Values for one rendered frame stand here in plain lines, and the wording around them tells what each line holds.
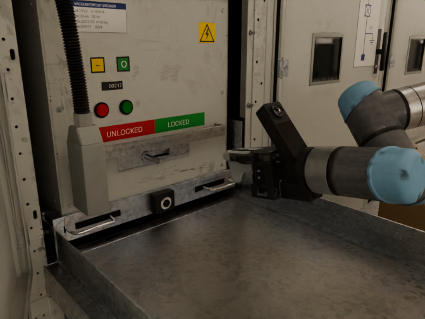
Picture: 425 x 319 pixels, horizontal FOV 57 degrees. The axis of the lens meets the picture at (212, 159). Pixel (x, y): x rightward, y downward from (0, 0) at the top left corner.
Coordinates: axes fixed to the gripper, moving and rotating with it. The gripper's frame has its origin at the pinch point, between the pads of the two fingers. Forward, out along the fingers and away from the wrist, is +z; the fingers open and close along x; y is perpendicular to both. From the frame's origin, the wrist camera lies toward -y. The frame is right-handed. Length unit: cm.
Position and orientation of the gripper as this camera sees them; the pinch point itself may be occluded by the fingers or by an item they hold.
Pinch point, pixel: (227, 152)
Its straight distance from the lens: 76.6
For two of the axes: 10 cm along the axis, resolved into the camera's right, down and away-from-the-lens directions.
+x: 7.5, -2.0, 6.4
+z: -6.6, -0.5, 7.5
